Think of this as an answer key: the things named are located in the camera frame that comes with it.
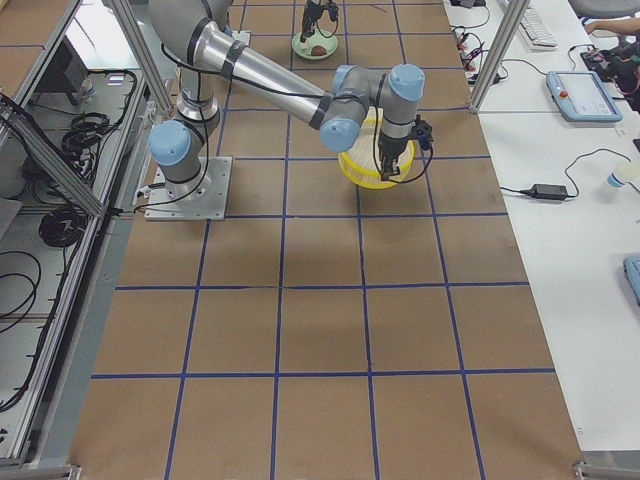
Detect yellow steamer top layer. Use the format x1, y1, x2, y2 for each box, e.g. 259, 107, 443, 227
338, 110, 416, 189

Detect aluminium frame post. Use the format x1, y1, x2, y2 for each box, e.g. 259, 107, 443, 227
468, 0, 529, 114

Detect light green plate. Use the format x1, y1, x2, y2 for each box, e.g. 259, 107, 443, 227
291, 28, 338, 61

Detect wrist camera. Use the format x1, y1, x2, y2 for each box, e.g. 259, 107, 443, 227
412, 115, 433, 151

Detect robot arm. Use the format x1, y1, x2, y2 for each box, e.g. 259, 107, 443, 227
149, 1, 433, 183

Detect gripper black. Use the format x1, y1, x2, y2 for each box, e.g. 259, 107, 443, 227
378, 133, 409, 181
300, 0, 336, 43

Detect paper cup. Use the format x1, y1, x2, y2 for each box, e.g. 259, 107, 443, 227
599, 163, 639, 204

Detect white keyboard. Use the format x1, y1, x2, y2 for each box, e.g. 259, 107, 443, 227
518, 7, 558, 51

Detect blue teach pendant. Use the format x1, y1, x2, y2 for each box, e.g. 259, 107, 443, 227
545, 71, 622, 123
623, 255, 640, 304

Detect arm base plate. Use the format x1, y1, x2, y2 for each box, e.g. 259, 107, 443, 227
230, 30, 251, 46
144, 155, 233, 221

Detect black power adapter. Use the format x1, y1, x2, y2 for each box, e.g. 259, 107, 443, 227
529, 184, 569, 201

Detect brown bun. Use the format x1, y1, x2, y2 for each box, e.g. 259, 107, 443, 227
311, 45, 326, 57

